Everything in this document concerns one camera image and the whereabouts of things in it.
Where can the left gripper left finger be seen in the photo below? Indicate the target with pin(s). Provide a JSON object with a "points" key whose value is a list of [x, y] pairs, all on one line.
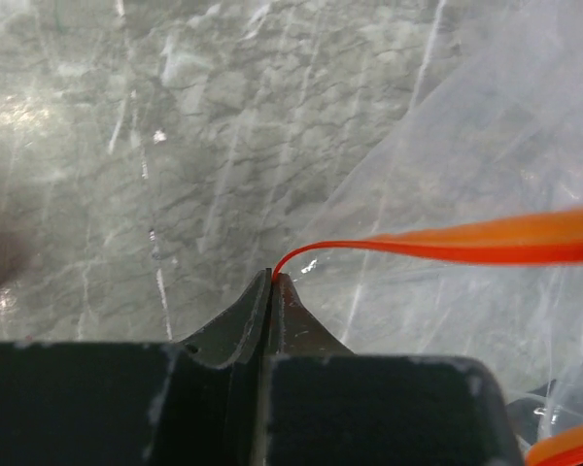
{"points": [[235, 337]]}

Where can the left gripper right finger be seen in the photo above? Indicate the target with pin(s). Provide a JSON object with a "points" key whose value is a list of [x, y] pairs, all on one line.
{"points": [[294, 330]]}

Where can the clear orange zip top bag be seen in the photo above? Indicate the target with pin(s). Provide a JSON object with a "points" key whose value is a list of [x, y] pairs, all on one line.
{"points": [[498, 132]]}

